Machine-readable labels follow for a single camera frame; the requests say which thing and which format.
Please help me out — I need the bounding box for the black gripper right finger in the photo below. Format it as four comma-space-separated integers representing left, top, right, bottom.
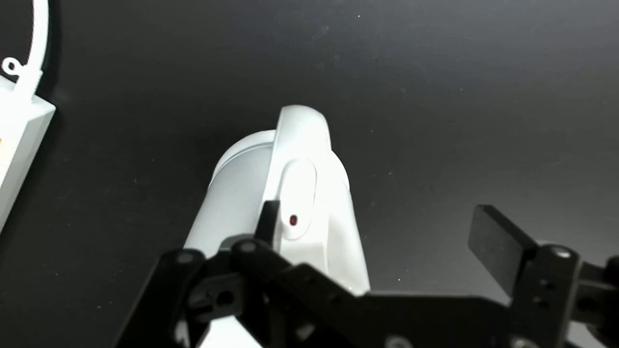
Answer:
468, 202, 619, 348

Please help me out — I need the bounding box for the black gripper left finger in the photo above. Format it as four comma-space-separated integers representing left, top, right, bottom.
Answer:
114, 198, 388, 348

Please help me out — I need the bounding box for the white electric kettle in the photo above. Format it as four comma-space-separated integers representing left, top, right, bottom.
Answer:
172, 102, 373, 348

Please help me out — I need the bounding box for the white power strip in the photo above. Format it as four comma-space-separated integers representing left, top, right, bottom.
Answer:
0, 73, 57, 233

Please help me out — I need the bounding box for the white power strip cable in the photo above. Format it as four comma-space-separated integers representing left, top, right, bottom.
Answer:
0, 0, 50, 100

